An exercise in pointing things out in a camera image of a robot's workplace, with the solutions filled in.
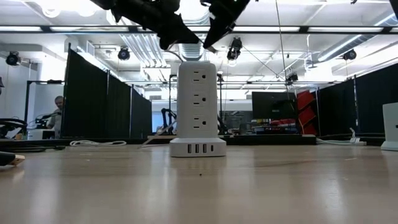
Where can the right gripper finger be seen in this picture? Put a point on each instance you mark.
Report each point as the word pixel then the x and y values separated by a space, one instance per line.
pixel 220 29

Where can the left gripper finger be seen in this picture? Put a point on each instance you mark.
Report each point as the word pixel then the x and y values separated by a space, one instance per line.
pixel 174 28
pixel 164 42

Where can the white tower power strip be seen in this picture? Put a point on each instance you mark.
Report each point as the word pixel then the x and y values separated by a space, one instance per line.
pixel 197 109

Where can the mint green cube power strip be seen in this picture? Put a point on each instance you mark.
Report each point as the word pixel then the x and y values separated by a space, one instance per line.
pixel 391 124

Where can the background black robot arm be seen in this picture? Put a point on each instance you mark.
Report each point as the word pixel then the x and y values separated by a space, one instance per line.
pixel 166 116

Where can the black hanging spot lamp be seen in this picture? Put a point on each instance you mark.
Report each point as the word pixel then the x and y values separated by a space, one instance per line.
pixel 349 55
pixel 13 59
pixel 234 49
pixel 123 53
pixel 291 79

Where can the long LED light bar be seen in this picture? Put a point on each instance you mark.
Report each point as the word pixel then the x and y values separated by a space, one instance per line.
pixel 264 29

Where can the black monitor screen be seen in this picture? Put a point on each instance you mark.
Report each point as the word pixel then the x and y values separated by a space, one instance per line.
pixel 273 105

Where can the black room divider panel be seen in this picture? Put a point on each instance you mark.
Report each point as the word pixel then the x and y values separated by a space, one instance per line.
pixel 373 102
pixel 87 102

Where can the red storage bin rack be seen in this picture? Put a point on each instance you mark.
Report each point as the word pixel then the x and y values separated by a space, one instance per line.
pixel 306 115

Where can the person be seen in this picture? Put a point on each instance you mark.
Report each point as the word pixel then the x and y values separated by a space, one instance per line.
pixel 57 119

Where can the white box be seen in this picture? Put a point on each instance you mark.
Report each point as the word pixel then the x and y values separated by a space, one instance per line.
pixel 38 134

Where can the black metal rack frame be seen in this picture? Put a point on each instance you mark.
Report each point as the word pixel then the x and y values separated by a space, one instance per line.
pixel 27 102

